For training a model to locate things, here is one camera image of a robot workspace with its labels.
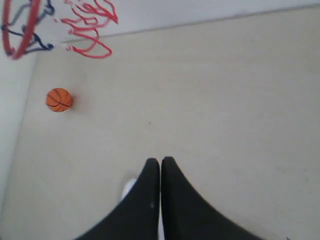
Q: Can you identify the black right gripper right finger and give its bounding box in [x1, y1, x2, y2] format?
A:
[161, 156, 261, 240]

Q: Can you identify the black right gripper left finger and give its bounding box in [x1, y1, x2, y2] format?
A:
[78, 158, 160, 240]

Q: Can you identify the small orange basketball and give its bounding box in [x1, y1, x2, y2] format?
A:
[45, 88, 73, 113]

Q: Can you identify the red mini basketball hoop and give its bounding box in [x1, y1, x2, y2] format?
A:
[0, 0, 119, 60]

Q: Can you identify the white plastic tray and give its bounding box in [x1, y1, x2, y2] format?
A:
[119, 178, 165, 240]

